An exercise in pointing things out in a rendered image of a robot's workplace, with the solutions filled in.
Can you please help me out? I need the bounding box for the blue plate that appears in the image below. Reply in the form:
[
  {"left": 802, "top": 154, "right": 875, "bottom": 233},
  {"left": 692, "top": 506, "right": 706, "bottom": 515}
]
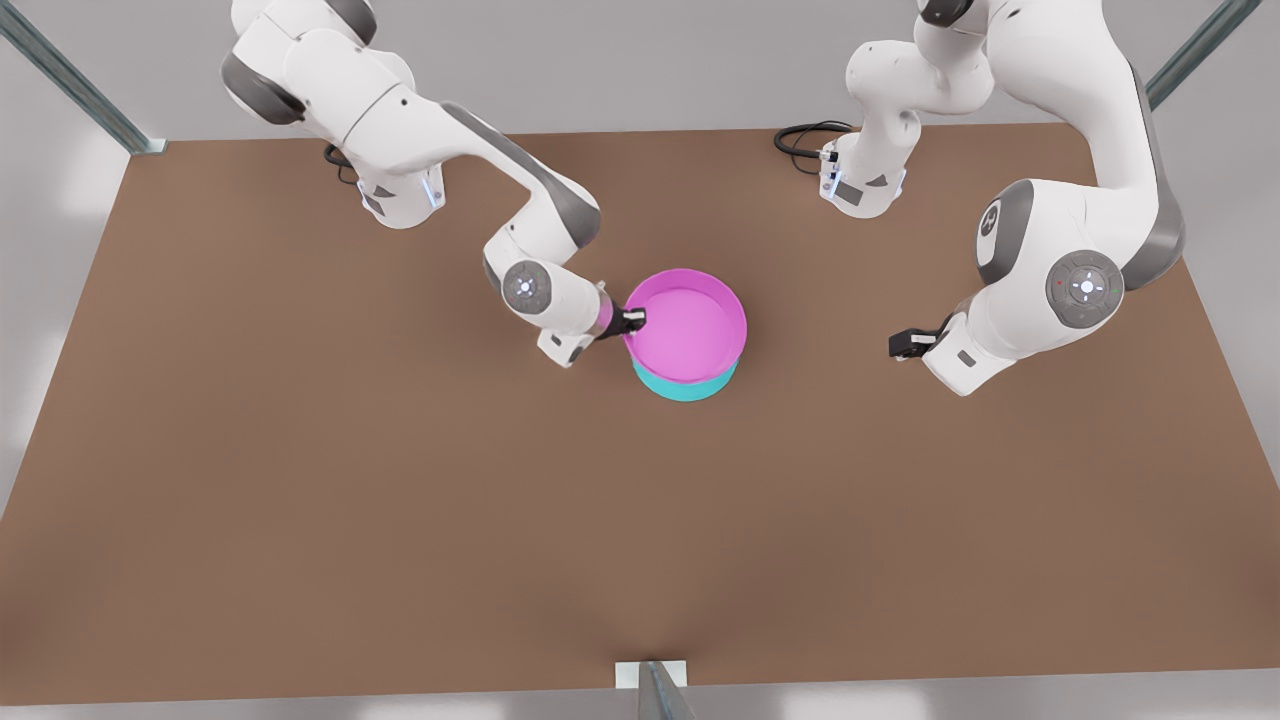
[{"left": 632, "top": 358, "right": 740, "bottom": 403}]

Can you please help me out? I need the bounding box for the silver frame post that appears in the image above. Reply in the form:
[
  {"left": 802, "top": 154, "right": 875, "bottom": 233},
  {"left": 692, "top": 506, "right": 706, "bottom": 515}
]
[
  {"left": 1144, "top": 0, "right": 1263, "bottom": 111},
  {"left": 614, "top": 660, "right": 698, "bottom": 720},
  {"left": 0, "top": 0, "right": 167, "bottom": 156}
]

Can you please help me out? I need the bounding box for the pink plate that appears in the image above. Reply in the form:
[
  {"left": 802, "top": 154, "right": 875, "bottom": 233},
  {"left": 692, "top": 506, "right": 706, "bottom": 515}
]
[{"left": 622, "top": 268, "right": 748, "bottom": 385}]

